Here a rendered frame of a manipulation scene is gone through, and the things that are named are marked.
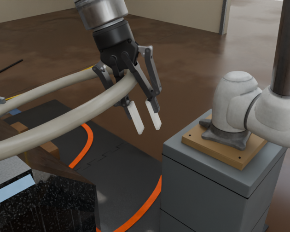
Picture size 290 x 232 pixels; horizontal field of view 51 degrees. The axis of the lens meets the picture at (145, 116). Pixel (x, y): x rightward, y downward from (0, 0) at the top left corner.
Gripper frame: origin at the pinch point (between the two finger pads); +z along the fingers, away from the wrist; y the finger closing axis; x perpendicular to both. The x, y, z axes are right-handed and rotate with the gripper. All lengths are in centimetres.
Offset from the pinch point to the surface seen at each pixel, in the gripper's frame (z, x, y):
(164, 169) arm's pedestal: 47, -54, 22
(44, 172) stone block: 20, -23, 53
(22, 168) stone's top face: 14, -18, 56
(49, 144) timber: 51, -129, 132
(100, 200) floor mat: 86, -94, 88
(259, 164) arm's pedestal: 49, -48, -18
